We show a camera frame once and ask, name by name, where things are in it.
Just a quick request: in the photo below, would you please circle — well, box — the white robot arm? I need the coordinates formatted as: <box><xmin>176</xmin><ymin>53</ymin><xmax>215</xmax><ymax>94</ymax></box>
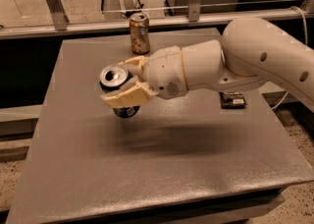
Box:
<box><xmin>99</xmin><ymin>18</ymin><xmax>314</xmax><ymax>111</ymax></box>

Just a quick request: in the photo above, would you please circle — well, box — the left metal bracket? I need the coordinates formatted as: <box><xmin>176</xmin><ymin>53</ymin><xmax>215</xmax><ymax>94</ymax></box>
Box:
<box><xmin>46</xmin><ymin>0</ymin><xmax>70</xmax><ymax>30</ymax></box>

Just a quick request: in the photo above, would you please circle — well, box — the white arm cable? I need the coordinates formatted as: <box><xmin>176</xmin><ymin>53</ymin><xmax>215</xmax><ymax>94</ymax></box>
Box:
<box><xmin>270</xmin><ymin>5</ymin><xmax>309</xmax><ymax>112</ymax></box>

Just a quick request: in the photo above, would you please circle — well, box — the black snack bar wrapper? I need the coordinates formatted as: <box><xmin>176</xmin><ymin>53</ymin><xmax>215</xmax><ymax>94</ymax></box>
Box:
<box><xmin>220</xmin><ymin>92</ymin><xmax>246</xmax><ymax>109</ymax></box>

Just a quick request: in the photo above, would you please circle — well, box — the blue pepsi can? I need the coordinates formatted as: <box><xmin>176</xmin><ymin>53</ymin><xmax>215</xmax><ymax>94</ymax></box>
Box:
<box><xmin>99</xmin><ymin>65</ymin><xmax>139</xmax><ymax>118</ymax></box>

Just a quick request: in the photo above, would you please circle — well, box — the orange soda can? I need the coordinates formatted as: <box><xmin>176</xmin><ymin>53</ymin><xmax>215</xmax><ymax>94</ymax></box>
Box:
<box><xmin>130</xmin><ymin>13</ymin><xmax>150</xmax><ymax>54</ymax></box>

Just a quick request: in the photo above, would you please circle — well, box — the grey metal rail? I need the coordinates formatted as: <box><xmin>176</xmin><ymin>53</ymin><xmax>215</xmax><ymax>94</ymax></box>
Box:
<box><xmin>0</xmin><ymin>8</ymin><xmax>301</xmax><ymax>39</ymax></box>

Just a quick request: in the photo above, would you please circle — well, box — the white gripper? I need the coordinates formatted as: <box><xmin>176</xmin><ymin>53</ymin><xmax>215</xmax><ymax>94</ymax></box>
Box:
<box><xmin>100</xmin><ymin>46</ymin><xmax>188</xmax><ymax>108</ymax></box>

